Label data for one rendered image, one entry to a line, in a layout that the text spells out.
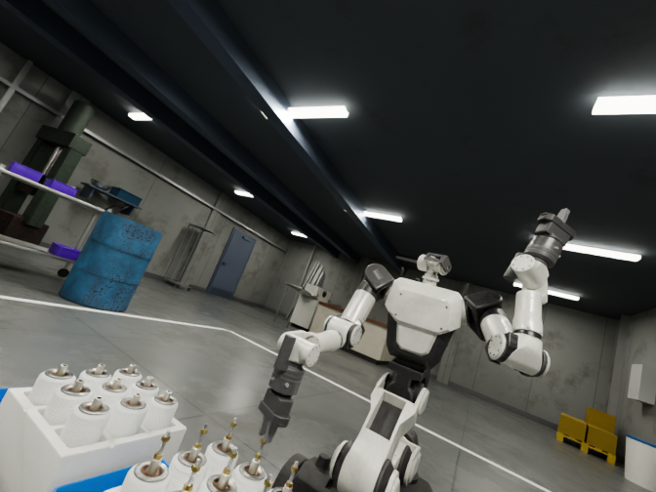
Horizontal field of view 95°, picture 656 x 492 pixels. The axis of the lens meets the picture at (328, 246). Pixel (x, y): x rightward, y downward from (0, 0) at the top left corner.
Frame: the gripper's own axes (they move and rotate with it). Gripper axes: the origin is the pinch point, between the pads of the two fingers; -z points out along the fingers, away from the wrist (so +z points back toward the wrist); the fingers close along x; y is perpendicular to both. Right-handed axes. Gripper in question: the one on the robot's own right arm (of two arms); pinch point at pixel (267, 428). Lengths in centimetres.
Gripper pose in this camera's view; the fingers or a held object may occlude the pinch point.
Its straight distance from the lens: 102.0
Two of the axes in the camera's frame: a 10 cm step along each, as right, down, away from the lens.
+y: -7.2, -3.9, -5.7
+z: 3.4, -9.2, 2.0
